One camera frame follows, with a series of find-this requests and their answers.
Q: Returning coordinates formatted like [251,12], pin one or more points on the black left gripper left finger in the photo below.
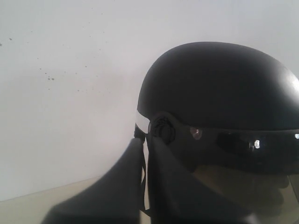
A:
[113,199]

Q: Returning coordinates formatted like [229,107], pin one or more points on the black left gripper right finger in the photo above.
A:
[177,197]

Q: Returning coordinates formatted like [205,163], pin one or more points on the black helmet with tinted visor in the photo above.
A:
[230,116]

